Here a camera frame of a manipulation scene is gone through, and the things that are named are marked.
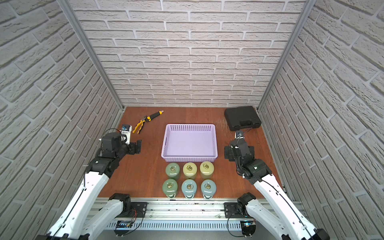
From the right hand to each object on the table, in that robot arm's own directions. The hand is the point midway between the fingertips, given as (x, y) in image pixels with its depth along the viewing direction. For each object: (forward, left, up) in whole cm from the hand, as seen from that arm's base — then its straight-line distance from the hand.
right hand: (238, 147), depth 76 cm
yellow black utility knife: (+38, +55, -16) cm, 69 cm away
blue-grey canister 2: (-16, +17, -10) cm, 26 cm away
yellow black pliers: (+33, +62, -16) cm, 72 cm away
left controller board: (-27, +61, -21) cm, 70 cm away
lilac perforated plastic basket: (+16, +26, -19) cm, 36 cm away
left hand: (+9, +55, +3) cm, 56 cm away
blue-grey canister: (-15, +27, -10) cm, 32 cm away
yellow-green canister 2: (-7, +17, -11) cm, 21 cm away
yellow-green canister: (-6, +26, -11) cm, 29 cm away
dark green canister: (-6, +35, -9) cm, 37 cm away
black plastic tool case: (+31, -13, -13) cm, 37 cm away
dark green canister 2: (-15, +36, -10) cm, 41 cm away
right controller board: (-33, -1, -21) cm, 39 cm away
